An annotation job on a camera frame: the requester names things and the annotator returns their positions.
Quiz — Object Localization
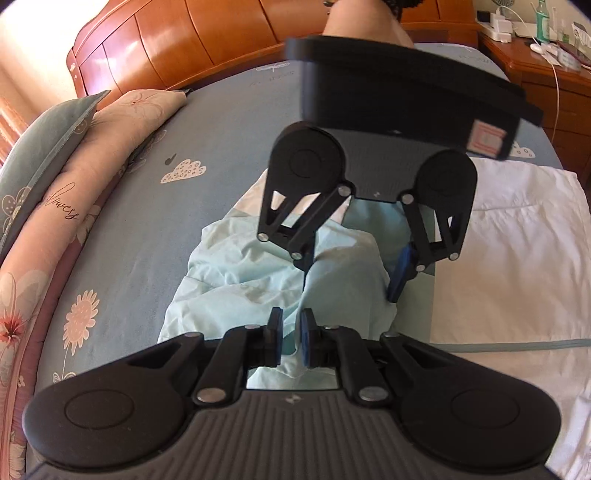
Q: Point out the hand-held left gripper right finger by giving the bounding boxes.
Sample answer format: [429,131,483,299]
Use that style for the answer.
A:
[299,308,451,402]

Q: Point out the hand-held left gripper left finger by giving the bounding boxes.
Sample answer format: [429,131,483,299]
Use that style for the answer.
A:
[131,307,283,407]

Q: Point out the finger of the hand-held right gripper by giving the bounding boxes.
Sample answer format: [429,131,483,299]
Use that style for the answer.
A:
[256,184,356,273]
[387,193,465,303]

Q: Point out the white and green hooded jacket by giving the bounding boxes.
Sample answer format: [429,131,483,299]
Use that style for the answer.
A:
[157,159,591,480]

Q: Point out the person's right forearm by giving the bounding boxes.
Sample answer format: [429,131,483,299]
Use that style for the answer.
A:
[321,0,430,49]

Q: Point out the wooden nightstand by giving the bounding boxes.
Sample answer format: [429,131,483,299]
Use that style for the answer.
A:
[478,32,591,171]

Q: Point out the green bottle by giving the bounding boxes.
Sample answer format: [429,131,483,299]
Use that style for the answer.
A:
[536,0,552,44]

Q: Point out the wooden bed headboard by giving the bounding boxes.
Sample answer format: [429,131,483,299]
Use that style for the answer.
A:
[66,0,481,97]

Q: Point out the pink floral quilt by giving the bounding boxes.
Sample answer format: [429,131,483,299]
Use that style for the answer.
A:
[0,89,188,480]

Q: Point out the teal floral pillow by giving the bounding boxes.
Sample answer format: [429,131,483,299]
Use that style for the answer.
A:
[0,90,112,259]

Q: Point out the white cable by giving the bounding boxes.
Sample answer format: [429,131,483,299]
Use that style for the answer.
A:
[551,46,563,139]

